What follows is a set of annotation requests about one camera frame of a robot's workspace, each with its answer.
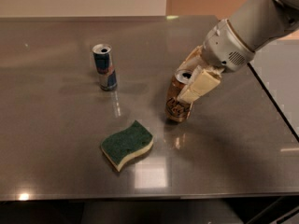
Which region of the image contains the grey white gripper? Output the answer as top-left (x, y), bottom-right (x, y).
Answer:
top-left (178, 19), bottom-right (255, 104)

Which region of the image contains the orange soda can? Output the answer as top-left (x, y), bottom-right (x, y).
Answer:
top-left (165, 70), bottom-right (192, 122)

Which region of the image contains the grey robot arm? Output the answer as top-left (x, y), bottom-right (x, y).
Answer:
top-left (178, 0), bottom-right (299, 104)

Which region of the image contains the blue silver energy drink can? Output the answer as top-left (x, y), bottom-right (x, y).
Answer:
top-left (93, 44), bottom-right (117, 91)

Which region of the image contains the green yellow sponge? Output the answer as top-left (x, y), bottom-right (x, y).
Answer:
top-left (100, 120), bottom-right (153, 172)

